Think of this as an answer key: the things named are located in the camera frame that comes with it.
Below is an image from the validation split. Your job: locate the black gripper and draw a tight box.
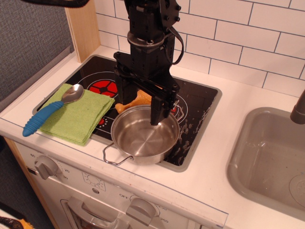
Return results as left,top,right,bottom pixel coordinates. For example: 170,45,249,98
114,35,180,125

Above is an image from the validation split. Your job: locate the stainless steel pot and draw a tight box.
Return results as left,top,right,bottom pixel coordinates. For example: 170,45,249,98
102,103,184,166

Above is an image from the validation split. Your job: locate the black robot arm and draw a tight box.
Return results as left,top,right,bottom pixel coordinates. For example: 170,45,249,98
114,0,183,125

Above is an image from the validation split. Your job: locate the black toy stove top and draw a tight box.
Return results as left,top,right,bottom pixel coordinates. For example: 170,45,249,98
32,54,223,173

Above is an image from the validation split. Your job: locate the plastic chicken drumstick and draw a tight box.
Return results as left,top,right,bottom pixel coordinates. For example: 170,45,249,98
115,90,152,114

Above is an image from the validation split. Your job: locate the green folded cloth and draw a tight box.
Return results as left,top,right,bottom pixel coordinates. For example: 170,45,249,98
40,90,115,146

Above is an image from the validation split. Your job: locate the grey right oven knob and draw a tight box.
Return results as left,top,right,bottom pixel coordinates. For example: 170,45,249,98
126,198,156,226

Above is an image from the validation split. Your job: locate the grey oven knob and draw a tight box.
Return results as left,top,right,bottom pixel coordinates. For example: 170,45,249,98
126,198,156,226
34,156,59,180

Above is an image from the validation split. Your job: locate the grey left oven knob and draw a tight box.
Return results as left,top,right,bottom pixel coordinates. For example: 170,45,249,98
34,156,59,180

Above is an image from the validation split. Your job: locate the white toy oven front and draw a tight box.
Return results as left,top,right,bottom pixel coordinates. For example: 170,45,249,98
16,143,214,229

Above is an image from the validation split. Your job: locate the grey toy sink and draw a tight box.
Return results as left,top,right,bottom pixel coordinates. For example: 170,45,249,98
227,107,305,220

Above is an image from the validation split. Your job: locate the grey faucet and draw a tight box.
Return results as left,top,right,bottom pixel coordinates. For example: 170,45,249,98
290,91,305,125

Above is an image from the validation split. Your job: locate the orange yellow object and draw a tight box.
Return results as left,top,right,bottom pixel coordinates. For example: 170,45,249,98
0,216,34,229

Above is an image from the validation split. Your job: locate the blue handled metal spoon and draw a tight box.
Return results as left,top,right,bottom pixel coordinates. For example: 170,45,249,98
22,84,84,137

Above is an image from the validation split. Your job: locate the wooden side post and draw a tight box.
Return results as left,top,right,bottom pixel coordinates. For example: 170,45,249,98
65,0,101,63

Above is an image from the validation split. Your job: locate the black braided cable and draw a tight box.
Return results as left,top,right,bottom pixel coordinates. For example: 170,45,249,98
21,0,91,9

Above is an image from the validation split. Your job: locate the grey oven door handle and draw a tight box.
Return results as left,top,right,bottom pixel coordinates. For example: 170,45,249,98
67,197,119,226

